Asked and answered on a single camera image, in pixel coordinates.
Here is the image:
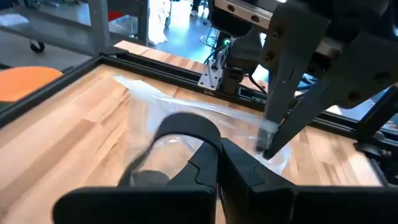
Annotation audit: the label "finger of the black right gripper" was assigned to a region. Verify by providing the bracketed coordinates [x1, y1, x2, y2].
[262, 30, 398, 161]
[254, 2, 331, 153]

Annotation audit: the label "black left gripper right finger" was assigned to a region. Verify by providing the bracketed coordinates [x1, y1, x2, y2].
[218, 138, 398, 224]

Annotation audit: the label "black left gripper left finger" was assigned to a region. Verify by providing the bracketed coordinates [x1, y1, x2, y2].
[52, 141, 220, 224]

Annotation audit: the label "wide black rubber band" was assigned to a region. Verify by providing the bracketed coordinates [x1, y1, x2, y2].
[117, 111, 224, 187]

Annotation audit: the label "clear plastic zip bag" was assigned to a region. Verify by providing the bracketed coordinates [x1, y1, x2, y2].
[113, 73, 294, 187]

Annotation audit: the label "white patterned hanging cloth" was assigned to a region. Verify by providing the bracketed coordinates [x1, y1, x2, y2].
[147, 0, 171, 47]

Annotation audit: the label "orange bowl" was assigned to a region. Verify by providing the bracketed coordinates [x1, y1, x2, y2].
[0, 65, 64, 103]

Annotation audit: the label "red plastic bins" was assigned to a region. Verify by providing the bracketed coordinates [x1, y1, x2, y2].
[107, 10, 126, 23]

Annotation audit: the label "black caster wheel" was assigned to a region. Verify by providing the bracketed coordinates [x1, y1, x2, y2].
[29, 39, 47, 54]

